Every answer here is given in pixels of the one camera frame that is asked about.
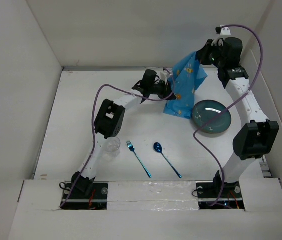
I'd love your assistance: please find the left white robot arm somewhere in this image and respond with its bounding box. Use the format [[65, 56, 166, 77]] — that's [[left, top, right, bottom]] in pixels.
[[70, 69, 176, 198]]

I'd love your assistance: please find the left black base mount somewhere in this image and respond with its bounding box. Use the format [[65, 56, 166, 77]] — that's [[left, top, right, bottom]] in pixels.
[[59, 182, 108, 211]]

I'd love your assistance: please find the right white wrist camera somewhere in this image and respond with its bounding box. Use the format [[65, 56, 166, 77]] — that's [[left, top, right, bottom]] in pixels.
[[215, 25, 231, 37]]

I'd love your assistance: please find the purple cable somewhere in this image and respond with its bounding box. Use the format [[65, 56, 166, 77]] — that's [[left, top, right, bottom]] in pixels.
[[60, 67, 175, 208], [192, 24, 263, 208]]

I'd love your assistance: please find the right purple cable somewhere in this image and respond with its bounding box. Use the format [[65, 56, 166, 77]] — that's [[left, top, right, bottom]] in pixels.
[[192, 24, 263, 208]]

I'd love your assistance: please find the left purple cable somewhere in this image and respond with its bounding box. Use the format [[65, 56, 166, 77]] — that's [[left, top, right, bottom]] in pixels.
[[60, 67, 175, 208]]

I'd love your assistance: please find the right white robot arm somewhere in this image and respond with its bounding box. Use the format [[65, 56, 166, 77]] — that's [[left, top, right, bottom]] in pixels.
[[196, 37, 279, 197]]

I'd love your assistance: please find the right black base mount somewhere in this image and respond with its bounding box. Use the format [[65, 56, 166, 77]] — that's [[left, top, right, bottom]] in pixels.
[[192, 180, 245, 210]]

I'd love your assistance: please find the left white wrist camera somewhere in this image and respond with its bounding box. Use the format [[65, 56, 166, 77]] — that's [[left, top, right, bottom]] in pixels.
[[159, 71, 172, 83]]

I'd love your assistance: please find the teal ceramic plate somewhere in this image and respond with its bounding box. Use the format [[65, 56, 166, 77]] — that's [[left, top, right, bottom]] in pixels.
[[191, 100, 232, 134]]

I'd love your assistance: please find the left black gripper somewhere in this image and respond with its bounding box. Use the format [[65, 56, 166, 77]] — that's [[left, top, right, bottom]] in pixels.
[[149, 79, 176, 101]]

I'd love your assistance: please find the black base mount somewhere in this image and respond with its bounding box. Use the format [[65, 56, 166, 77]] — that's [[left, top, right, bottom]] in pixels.
[[59, 182, 108, 211], [192, 180, 245, 210]]

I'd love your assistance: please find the clear plastic cup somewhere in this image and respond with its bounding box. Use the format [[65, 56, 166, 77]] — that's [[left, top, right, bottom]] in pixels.
[[103, 137, 121, 162]]

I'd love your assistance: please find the blue astronaut print placemat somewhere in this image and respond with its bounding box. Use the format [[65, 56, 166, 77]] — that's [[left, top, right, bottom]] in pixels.
[[163, 51, 207, 119]]

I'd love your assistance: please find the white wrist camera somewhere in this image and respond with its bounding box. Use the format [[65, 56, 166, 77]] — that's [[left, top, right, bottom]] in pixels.
[[215, 25, 231, 37], [159, 71, 172, 83]]

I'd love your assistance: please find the blue metal spoon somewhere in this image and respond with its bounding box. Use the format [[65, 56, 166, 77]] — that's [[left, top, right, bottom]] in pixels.
[[153, 142, 182, 179]]

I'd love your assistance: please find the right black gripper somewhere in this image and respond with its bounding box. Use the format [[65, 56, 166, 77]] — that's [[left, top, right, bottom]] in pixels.
[[195, 39, 226, 69]]

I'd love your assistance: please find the blue metal fork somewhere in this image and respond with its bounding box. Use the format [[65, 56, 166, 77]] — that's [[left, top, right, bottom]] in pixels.
[[126, 140, 152, 178]]

